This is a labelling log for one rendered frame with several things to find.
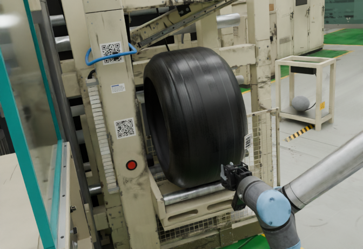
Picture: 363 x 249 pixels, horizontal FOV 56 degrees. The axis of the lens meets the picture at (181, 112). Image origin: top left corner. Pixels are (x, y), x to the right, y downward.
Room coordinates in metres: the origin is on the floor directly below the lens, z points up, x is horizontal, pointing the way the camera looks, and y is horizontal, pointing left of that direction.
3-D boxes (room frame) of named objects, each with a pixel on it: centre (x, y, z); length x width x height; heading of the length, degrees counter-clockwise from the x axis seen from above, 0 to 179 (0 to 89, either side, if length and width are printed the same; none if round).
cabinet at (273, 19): (6.24, -1.40, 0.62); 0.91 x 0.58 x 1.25; 128
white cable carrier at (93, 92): (1.24, 0.31, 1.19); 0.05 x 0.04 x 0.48; 15
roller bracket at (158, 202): (1.33, 0.17, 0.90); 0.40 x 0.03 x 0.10; 15
